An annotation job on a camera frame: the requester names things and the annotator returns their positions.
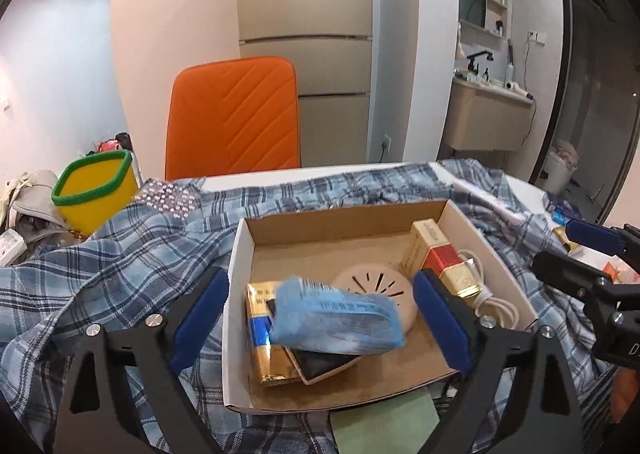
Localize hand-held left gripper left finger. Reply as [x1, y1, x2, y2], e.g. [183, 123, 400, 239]
[52, 267, 231, 454]

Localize green paper envelope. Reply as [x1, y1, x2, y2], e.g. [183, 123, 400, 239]
[330, 389, 441, 454]

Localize white laundry bin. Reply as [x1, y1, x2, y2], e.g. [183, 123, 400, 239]
[542, 139, 581, 195]

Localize dark glass door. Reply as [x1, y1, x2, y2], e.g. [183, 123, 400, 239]
[530, 0, 640, 225]

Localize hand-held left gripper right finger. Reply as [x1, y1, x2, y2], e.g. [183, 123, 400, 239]
[412, 269, 586, 454]

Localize pink round vented disc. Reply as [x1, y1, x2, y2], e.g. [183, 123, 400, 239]
[332, 261, 418, 335]

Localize red and gold cigarette pack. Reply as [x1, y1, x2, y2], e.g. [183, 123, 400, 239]
[400, 219, 483, 300]

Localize blue plaid shirt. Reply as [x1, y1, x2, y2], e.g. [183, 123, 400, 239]
[0, 158, 621, 454]

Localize light blue tissue packet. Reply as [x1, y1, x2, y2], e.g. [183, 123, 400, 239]
[269, 275, 407, 354]

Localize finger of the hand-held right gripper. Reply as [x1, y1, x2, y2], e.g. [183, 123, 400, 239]
[531, 250, 617, 307]
[566, 218, 640, 262]

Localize white cable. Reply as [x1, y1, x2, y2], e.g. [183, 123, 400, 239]
[457, 249, 523, 330]

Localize gold foil packet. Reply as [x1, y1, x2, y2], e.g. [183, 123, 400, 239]
[552, 227, 581, 255]

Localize white plug adapter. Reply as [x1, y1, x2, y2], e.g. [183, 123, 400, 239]
[0, 229, 26, 267]

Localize yellow container with green rim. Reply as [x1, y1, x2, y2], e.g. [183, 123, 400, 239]
[51, 149, 140, 237]

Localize gold and blue cigarette pack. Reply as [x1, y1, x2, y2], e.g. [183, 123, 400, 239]
[245, 281, 301, 387]

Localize blue foil packet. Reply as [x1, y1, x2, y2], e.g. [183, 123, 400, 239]
[547, 191, 583, 226]

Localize beige refrigerator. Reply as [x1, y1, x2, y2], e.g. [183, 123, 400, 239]
[236, 0, 375, 169]

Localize white hair dryer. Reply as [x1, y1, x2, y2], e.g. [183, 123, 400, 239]
[502, 79, 533, 100]

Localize rhinestone studded patch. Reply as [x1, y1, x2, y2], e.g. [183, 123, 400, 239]
[141, 181, 199, 216]

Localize orange chair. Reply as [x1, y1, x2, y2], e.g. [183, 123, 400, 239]
[165, 56, 301, 181]

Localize dark case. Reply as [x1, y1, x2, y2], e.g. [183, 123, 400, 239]
[287, 346, 363, 385]

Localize beige vanity cabinet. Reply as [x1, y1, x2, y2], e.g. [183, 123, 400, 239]
[445, 77, 535, 152]

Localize black faucet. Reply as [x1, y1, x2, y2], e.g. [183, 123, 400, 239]
[466, 51, 495, 75]

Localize cardboard box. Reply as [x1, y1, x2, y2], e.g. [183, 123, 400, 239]
[221, 199, 540, 412]

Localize white handbag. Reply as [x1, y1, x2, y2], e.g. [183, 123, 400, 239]
[5, 169, 66, 235]

